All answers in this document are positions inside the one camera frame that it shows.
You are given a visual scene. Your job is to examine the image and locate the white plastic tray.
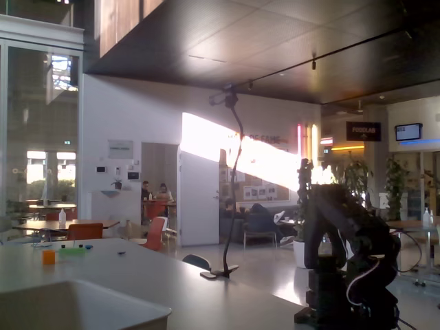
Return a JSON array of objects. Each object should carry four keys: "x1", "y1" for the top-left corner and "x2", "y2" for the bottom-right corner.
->
[{"x1": 0, "y1": 278, "x2": 173, "y2": 330}]

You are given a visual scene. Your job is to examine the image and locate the green block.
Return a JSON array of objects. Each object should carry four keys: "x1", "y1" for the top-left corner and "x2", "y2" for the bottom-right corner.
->
[{"x1": 58, "y1": 246, "x2": 87, "y2": 259}]

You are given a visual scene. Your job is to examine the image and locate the tall leafy indoor plant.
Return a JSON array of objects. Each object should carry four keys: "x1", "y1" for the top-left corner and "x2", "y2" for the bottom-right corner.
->
[
  {"x1": 384, "y1": 156, "x2": 410, "y2": 221},
  {"x1": 338, "y1": 151, "x2": 375, "y2": 211}
]

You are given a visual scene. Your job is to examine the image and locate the lounging person dark clothes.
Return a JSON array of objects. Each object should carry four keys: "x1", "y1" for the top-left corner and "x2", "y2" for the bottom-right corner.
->
[{"x1": 246, "y1": 202, "x2": 297, "y2": 247}]

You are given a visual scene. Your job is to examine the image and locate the black foodlab sign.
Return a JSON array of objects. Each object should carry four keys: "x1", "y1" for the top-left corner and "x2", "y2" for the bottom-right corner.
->
[{"x1": 345, "y1": 120, "x2": 382, "y2": 142}]

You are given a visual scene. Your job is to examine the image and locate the dark green chair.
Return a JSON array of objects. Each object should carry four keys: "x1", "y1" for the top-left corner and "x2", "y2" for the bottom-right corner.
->
[{"x1": 181, "y1": 254, "x2": 212, "y2": 271}]

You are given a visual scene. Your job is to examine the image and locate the white door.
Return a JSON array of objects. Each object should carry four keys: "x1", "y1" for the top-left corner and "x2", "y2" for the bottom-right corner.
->
[{"x1": 178, "y1": 150, "x2": 221, "y2": 247}]

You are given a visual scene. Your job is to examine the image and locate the orange chair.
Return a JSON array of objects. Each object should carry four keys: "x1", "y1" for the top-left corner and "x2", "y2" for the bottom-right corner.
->
[
  {"x1": 139, "y1": 216, "x2": 167, "y2": 252},
  {"x1": 67, "y1": 222, "x2": 104, "y2": 241}
]

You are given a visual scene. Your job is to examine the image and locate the seated person light top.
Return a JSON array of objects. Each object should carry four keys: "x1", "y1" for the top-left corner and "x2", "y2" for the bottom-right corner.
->
[{"x1": 154, "y1": 183, "x2": 175, "y2": 202}]

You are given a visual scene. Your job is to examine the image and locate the wooden cafe table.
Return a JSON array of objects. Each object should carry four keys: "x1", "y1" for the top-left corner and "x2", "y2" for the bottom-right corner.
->
[{"x1": 12, "y1": 219, "x2": 121, "y2": 242}]

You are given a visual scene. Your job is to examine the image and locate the wall noticeboard with photos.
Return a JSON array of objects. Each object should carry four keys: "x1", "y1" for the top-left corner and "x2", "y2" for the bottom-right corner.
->
[{"x1": 243, "y1": 183, "x2": 290, "y2": 202}]

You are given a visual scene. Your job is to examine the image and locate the wall monitor screen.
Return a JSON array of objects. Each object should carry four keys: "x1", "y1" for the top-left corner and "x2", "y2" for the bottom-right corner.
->
[{"x1": 394, "y1": 122, "x2": 424, "y2": 142}]

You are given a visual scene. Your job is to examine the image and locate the black gooseneck clamp mount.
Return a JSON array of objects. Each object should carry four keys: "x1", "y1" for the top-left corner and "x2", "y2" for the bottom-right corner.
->
[{"x1": 199, "y1": 94, "x2": 240, "y2": 280}]

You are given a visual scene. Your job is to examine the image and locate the white wall poster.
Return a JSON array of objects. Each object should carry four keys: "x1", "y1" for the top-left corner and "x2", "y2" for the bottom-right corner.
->
[{"x1": 107, "y1": 138, "x2": 135, "y2": 160}]

